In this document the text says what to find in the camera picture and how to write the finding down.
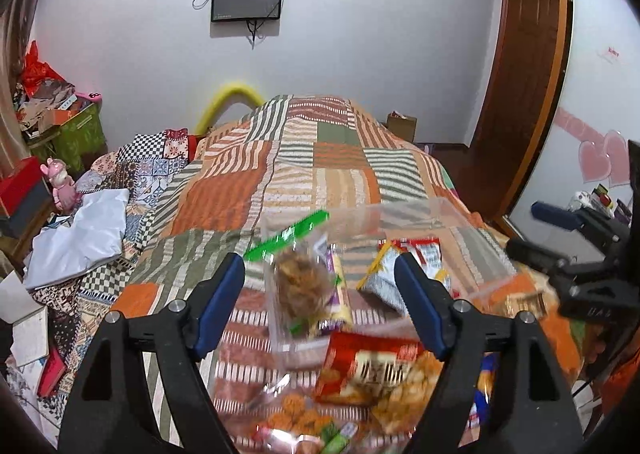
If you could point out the checkered patterned quilt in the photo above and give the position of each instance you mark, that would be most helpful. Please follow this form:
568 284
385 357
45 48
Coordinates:
145 169

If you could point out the striped patchwork blanket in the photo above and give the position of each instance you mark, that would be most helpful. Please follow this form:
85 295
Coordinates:
310 169

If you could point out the white plastic sheet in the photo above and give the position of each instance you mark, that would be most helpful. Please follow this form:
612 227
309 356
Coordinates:
82 239

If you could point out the red box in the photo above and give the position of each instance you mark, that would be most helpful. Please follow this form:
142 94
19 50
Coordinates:
20 189

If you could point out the clear packet of orange crackers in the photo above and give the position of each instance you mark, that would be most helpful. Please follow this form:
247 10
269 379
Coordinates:
295 416

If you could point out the clear plastic container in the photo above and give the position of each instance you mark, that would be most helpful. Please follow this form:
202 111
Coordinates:
400 216

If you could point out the pink toy figure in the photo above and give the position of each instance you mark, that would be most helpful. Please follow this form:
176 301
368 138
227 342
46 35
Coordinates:
62 184

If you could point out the white notebook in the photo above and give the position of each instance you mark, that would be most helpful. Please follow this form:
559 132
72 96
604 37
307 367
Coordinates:
31 336

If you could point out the red plastic bag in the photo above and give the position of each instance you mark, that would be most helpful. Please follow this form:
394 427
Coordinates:
37 69

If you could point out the green cardboard box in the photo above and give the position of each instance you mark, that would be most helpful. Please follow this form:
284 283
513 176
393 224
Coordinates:
80 132

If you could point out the clear zip bag of snacks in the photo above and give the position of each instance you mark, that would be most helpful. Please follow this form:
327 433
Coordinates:
520 301

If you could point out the yellow foam tube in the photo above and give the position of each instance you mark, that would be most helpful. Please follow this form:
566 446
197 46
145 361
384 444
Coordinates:
227 102

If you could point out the pink heart sticker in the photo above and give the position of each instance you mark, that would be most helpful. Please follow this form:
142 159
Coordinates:
595 160
620 164

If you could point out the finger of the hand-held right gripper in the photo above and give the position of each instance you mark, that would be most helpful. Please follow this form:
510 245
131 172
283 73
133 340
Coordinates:
552 215
532 254

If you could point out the blue snack packet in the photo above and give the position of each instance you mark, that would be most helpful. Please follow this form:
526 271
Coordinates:
482 391

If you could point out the small green snack packet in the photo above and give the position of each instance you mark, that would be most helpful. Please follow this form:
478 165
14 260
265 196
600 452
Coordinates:
336 440

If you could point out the silver red yellow snack packet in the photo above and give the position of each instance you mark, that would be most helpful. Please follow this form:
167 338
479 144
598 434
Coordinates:
400 266

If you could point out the purple yellow snack packet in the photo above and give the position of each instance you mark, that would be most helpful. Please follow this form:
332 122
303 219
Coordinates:
339 299

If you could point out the wooden door frame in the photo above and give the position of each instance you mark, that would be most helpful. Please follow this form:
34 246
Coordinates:
525 84

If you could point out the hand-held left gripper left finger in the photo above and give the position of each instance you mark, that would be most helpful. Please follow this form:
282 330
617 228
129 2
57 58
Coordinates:
220 306

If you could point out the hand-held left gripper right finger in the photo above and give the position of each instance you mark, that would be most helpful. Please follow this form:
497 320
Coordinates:
425 306

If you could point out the clear bag of brown snacks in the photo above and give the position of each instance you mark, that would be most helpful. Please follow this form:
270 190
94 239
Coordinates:
302 281

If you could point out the brown cardboard box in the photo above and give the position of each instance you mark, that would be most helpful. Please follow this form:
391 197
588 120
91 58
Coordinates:
401 127

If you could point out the red book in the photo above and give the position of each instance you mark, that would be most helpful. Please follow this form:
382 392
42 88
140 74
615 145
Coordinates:
51 371

